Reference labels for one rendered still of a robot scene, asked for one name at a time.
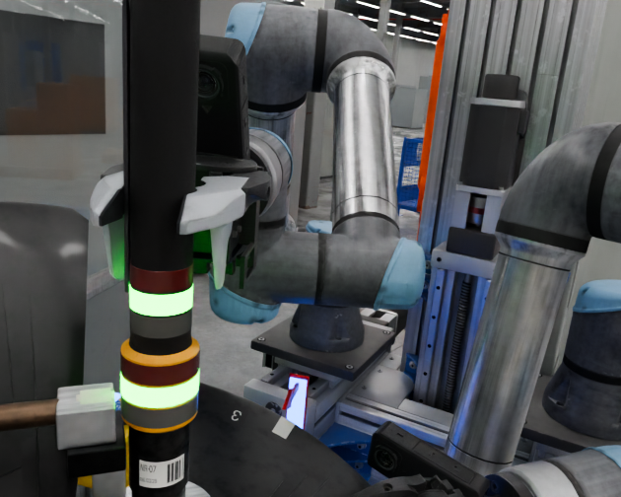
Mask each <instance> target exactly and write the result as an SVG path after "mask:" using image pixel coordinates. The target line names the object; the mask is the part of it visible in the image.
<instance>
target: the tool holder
mask: <svg viewBox="0 0 621 497"><path fill-rule="evenodd" d="M105 388H110V390H111V391H114V387H113V383H104V384H93V385H83V386H74V387H64V388H59V389H58V390H57V398H58V399H59V401H58V402H57V405H56V415H55V418H56V442H57V449H58V450H67V470H68V477H69V478H76V477H82V476H89V475H91V476H92V494H93V497H131V489H130V487H129V486H128V487H126V443H125V434H124V425H123V419H122V417H121V410H116V408H115V400H114V398H112V399H111V401H106V402H96V403H87V404H80V401H76V394H80V391H85V390H95V389H105ZM185 497H210V495H209V494H208V493H207V492H206V491H205V490H204V489H202V488H201V487H199V486H198V485H196V484H194V483H192V482H189V481H188V482H187V484H186V486H185Z"/></svg>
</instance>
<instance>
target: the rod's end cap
mask: <svg viewBox="0 0 621 497"><path fill-rule="evenodd" d="M112 398H114V400H115V394H114V390H113V391H111V390H110V388H105V389H95V390H80V394H76V401H80V404H87V403H96V402H106V401H111V399H112Z"/></svg>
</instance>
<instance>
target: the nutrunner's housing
mask: <svg viewBox="0 0 621 497"><path fill-rule="evenodd" d="M189 437H190V422H189V423H188V424H186V425H185V426H183V427H181V428H179V429H177V430H174V431H170V432H166V433H146V432H141V431H138V430H136V429H134V428H132V427H130V426H129V487H130V489H131V497H185V486H186V484H187V482H188V471H189Z"/></svg>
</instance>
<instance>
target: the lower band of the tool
mask: <svg viewBox="0 0 621 497"><path fill-rule="evenodd" d="M191 338H192V344H191V346H190V347H189V348H187V349H186V350H184V351H182V352H179V353H176V354H173V355H166V356H152V355H145V354H141V353H138V352H136V351H134V350H133V349H131V348H130V346H129V339H130V338H128V339H127V340H125V341H124V342H123V344H122V345H121V354H122V356H123V357H124V358H125V359H127V360H128V361H130V362H132V363H135V364H139V365H143V366H152V367H164V366H172V365H177V364H180V363H183V362H186V361H188V360H190V359H192V358H193V357H195V356H196V355H197V354H198V352H199V343H198V341H197V340H196V339H195V338H193V337H192V336H191ZM197 374H198V372H197V373H196V375H197ZM196 375H195V376H196ZM121 376H122V374H121ZM195 376H193V377H192V378H190V379H189V380H187V381H185V382H182V383H179V384H175V385H170V386H162V387H151V386H143V385H139V384H135V383H133V382H130V381H128V380H127V379H125V378H124V377H123V376H122V377H123V379H124V380H125V381H127V382H128V383H130V384H132V385H135V386H138V387H142V388H149V389H165V388H171V387H176V386H179V385H182V384H185V383H187V382H189V381H191V380H192V379H193V378H194V377H195ZM196 394H197V393H196ZM194 398H195V396H194V397H193V398H191V399H189V400H188V401H186V402H183V403H181V404H178V405H174V406H169V407H144V406H139V405H136V404H133V403H131V402H129V401H127V400H126V399H125V398H124V397H123V399H124V400H125V401H126V402H127V403H129V404H131V405H133V406H136V407H139V408H143V409H152V410H161V409H170V408H174V407H178V406H181V405H184V404H186V403H188V402H189V401H191V400H192V399H194ZM196 414H197V412H196V413H195V415H194V416H193V417H192V418H190V419H189V420H187V421H186V422H184V423H182V424H179V425H176V426H173V427H169V428H162V429H149V428H143V427H138V426H135V425H133V424H131V423H129V422H127V421H126V420H125V419H124V418H123V417H122V415H121V417H122V419H123V421H124V422H125V423H126V424H127V425H128V426H130V427H132V428H134V429H136V430H138V431H141V432H146V433H166V432H170V431H174V430H177V429H179V428H181V427H183V426H185V425H186V424H188V423H189V422H191V421H192V420H193V419H194V417H195V416H196Z"/></svg>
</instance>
